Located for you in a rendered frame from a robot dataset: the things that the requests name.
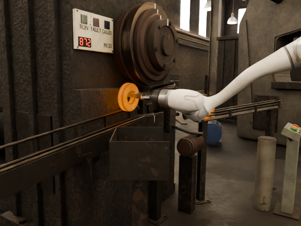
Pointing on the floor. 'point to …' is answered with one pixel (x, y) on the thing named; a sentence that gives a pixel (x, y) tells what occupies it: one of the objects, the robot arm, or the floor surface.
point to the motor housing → (188, 171)
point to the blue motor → (214, 133)
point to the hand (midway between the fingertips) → (129, 93)
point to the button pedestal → (290, 175)
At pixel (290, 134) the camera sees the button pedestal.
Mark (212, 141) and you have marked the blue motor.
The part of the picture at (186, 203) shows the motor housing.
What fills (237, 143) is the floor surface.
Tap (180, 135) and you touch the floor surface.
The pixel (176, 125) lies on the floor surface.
